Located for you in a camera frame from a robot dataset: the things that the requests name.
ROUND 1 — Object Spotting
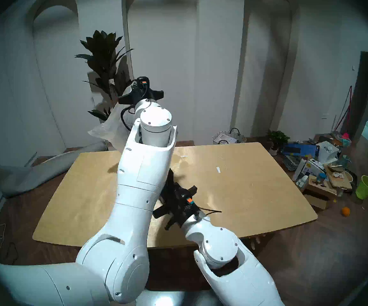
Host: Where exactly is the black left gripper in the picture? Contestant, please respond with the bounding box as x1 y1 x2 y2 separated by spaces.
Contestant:
118 86 164 105

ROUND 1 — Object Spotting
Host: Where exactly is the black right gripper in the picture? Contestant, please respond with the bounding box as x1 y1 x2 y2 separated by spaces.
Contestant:
153 186 200 230

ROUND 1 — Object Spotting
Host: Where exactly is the clear plastic bag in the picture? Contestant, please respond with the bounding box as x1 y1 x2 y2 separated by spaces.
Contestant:
88 85 134 153

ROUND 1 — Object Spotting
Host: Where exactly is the blue keyboard box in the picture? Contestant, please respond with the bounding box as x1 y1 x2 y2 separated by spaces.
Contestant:
282 143 320 158

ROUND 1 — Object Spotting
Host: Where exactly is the tall potted plant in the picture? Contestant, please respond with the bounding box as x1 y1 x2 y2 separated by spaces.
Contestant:
75 30 140 122

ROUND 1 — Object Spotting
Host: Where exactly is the small potted plant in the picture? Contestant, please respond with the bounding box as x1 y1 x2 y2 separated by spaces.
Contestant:
265 129 290 156

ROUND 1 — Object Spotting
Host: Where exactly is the white paper roll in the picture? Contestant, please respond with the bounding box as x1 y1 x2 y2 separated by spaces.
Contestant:
293 159 307 180

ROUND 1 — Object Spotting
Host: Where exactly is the white printed carton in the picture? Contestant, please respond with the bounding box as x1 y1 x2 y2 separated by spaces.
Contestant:
302 159 326 178

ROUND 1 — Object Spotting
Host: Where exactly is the brown cardboard box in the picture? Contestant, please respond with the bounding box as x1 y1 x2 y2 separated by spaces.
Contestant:
303 178 337 210

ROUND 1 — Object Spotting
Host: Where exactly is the white plastic container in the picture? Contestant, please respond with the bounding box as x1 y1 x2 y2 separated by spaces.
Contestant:
316 141 340 164

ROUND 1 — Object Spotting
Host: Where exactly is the wooden cutting board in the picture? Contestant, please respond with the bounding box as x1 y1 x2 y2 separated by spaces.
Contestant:
324 164 352 189

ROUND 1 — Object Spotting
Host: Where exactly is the green waste basket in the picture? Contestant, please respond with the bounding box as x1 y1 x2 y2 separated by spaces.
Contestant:
355 175 368 200

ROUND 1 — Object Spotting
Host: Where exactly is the dark brown door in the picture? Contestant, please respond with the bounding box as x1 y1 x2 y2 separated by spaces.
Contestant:
353 50 368 138

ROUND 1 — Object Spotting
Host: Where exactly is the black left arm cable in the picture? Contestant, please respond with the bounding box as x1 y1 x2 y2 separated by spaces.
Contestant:
121 105 136 132

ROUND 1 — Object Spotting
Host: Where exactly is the wicker basket with handle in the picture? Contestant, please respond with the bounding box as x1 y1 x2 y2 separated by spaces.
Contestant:
212 128 247 145

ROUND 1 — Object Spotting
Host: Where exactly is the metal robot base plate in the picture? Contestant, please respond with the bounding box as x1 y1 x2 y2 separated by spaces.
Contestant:
136 289 222 306

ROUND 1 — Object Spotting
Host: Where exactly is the metal wire dish rack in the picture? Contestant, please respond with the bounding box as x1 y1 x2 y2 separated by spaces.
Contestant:
281 155 303 172

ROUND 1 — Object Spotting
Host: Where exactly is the black floor cable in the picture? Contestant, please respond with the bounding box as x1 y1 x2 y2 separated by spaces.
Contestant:
0 242 19 264

